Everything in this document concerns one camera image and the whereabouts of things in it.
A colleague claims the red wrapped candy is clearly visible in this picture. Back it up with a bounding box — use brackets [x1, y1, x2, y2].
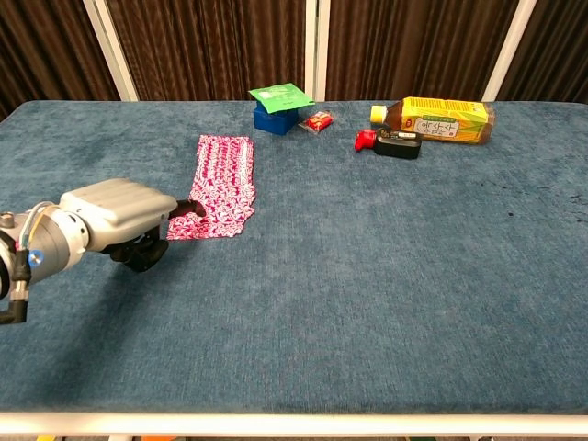
[297, 108, 337, 136]

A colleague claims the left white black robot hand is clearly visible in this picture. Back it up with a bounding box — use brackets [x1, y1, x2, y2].
[59, 177, 208, 274]

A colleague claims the yellow label tea bottle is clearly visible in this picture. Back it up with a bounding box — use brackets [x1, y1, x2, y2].
[369, 96, 498, 146]

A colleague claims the green foil packet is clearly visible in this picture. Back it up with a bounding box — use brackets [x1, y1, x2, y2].
[247, 82, 316, 114]

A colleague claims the blue table mat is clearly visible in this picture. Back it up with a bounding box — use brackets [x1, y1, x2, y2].
[0, 99, 588, 415]

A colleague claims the white table frame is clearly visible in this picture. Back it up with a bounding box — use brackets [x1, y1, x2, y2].
[0, 411, 588, 437]

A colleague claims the red white patterned cloth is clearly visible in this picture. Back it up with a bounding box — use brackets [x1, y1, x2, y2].
[165, 133, 256, 242]

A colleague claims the small blue box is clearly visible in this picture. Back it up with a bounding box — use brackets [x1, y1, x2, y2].
[253, 101, 300, 137]

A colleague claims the white partition post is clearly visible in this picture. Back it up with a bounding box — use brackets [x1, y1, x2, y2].
[82, 0, 140, 103]
[304, 0, 330, 102]
[481, 0, 538, 103]

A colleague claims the black bottle with red cap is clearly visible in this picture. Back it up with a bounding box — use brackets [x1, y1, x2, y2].
[353, 128, 424, 161]

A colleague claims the dark brown curtain panel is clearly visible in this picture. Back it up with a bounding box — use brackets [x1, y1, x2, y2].
[497, 0, 588, 103]
[325, 0, 521, 103]
[104, 0, 308, 103]
[0, 0, 121, 121]

